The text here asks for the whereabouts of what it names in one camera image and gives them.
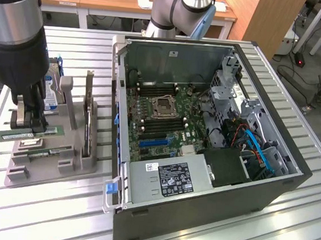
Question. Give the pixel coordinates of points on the wooden cabinet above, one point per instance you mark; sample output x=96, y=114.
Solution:
x=264, y=19

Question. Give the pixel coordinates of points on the graphics card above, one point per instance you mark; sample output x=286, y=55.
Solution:
x=88, y=120

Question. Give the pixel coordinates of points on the hard disk with blue rails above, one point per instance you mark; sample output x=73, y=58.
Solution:
x=50, y=94

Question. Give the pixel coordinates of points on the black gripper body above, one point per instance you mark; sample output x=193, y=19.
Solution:
x=20, y=61

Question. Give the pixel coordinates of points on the CPU socket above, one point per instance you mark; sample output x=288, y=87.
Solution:
x=163, y=106

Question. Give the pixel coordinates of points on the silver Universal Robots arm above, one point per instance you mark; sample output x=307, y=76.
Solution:
x=14, y=16

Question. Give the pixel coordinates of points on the white box unit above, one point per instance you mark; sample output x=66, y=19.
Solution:
x=287, y=42

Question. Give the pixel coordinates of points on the green RAM stick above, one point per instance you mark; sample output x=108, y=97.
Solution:
x=48, y=153
x=12, y=135

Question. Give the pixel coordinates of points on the blue case latch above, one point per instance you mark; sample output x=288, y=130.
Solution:
x=111, y=187

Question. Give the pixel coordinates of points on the black open PC case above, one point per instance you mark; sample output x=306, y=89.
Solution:
x=197, y=220

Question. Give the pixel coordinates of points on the green motherboard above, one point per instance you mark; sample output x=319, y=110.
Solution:
x=194, y=120

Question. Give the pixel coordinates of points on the black power strip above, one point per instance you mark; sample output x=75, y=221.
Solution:
x=294, y=77

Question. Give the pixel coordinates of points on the black adapter with red light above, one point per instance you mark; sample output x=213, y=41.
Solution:
x=299, y=60

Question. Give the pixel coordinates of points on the black expansion slot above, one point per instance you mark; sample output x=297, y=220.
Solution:
x=152, y=137

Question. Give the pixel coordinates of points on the metal disk bay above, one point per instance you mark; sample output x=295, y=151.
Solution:
x=223, y=100

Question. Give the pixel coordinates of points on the white paper sheet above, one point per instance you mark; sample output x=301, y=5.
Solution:
x=220, y=6

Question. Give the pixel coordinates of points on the grey power supply unit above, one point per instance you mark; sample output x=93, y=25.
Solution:
x=169, y=179

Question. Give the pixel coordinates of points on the black plastic shroud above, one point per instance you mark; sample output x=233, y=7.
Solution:
x=223, y=166

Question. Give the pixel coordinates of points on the grey parts rack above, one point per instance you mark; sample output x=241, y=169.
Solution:
x=48, y=169

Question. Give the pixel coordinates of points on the black RAM slot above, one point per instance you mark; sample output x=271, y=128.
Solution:
x=158, y=91
x=165, y=130
x=158, y=88
x=157, y=84
x=158, y=95
x=165, y=127
x=163, y=120
x=164, y=123

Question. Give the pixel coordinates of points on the silver chipset heatsink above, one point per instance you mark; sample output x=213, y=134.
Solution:
x=190, y=150

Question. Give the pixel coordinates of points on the blue expansion slot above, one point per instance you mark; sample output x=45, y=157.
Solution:
x=154, y=143

